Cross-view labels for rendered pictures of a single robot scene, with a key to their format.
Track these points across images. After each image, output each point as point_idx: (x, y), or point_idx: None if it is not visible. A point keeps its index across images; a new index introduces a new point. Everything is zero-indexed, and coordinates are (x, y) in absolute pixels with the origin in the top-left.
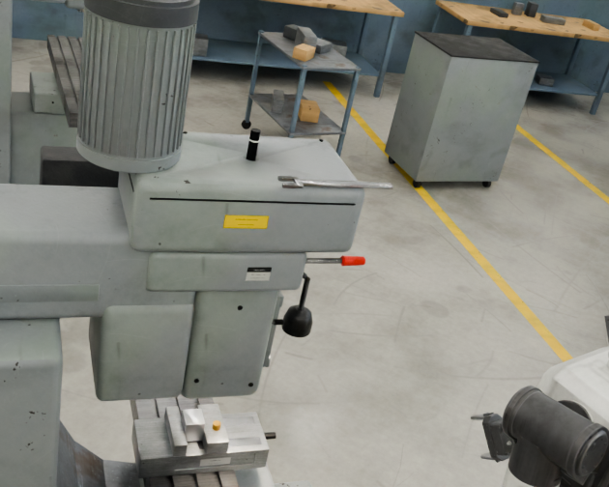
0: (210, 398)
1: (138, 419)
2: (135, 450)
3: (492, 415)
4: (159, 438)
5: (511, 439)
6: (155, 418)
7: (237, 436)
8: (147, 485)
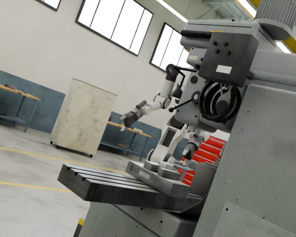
0: (117, 174)
1: (171, 182)
2: (180, 191)
3: (128, 113)
4: (174, 180)
5: (140, 114)
6: (165, 178)
7: None
8: (177, 203)
